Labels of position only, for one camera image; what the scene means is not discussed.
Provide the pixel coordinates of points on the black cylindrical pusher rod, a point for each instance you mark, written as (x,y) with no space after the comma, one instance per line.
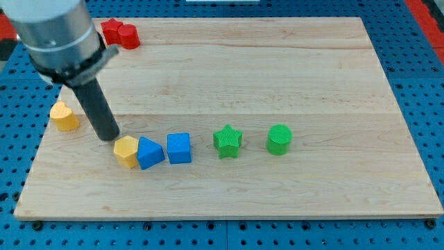
(94,104)

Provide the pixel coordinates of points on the yellow heart block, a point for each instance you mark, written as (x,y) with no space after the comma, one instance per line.
(63,117)

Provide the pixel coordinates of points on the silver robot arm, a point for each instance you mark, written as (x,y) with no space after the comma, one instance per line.
(65,48)

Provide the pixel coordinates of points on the yellow hexagon block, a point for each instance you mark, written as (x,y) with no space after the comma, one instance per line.
(125,151)

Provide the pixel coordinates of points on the red star block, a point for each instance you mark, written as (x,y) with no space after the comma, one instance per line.
(110,31)

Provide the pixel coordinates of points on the red cylinder block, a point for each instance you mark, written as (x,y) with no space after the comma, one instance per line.
(128,36)

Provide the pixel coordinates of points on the blue triangle block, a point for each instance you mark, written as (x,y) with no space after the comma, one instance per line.
(149,153)

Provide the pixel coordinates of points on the blue cube block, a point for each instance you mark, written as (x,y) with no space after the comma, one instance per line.
(179,148)

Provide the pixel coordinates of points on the green star block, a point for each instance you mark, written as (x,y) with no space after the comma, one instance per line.
(228,142)

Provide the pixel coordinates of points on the wooden board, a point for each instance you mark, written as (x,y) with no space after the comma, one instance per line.
(351,157)

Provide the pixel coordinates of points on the green cylinder block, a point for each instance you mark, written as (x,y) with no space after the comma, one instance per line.
(279,139)

